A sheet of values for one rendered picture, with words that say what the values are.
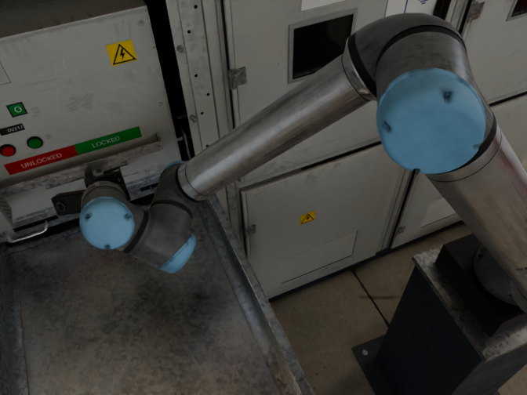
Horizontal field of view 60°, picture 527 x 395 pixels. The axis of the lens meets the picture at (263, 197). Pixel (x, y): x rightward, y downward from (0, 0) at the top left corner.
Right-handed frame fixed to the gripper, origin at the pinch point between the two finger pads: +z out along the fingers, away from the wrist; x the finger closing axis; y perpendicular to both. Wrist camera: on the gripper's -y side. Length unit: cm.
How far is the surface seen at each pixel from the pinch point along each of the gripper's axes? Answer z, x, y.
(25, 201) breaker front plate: 7.2, -1.7, -17.6
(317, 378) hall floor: 18, -107, 51
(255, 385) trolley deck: -40, -43, 19
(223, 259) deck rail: -12.5, -26.7, 23.9
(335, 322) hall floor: 34, -98, 69
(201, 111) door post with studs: -4.6, 9.8, 29.9
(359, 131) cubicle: 5, -11, 78
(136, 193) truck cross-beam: 10.2, -9.6, 8.8
